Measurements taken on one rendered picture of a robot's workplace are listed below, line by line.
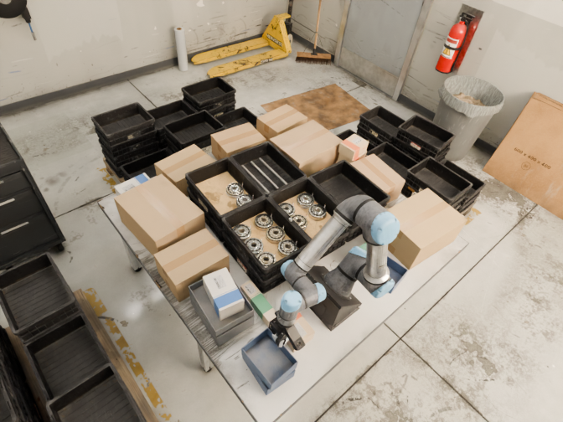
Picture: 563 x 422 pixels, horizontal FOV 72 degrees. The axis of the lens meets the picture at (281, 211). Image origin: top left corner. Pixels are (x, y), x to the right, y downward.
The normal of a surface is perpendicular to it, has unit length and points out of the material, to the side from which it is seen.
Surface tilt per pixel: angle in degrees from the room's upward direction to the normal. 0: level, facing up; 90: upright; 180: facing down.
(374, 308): 0
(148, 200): 0
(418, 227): 0
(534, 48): 90
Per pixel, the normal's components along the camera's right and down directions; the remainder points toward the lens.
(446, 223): 0.08, -0.67
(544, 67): -0.76, 0.44
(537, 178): -0.69, 0.22
